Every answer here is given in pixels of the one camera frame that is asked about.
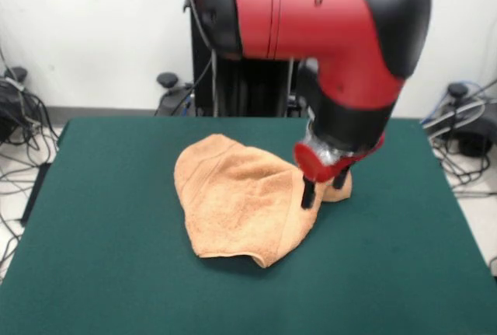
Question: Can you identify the peach terry towel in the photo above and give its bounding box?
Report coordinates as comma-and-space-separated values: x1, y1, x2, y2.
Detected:
173, 134, 353, 269

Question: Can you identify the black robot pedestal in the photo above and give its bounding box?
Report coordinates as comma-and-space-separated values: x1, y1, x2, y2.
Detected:
182, 0, 315, 118

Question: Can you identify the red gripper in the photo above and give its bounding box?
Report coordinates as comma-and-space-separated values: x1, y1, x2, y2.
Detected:
292, 132, 386, 211

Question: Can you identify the long blue cable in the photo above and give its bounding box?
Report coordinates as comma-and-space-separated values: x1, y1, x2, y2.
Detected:
420, 78, 497, 126

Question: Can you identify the black cable tangle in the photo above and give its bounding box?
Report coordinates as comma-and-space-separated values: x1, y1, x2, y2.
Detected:
426, 132, 496, 198
0, 89, 60, 274

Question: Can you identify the black pedestal leg with knob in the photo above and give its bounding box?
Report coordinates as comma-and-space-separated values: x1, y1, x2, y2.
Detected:
0, 65, 29, 144
154, 72, 196, 117
426, 82, 497, 158

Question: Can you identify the dark green table cloth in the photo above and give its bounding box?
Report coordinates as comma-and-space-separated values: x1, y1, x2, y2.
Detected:
0, 116, 497, 335

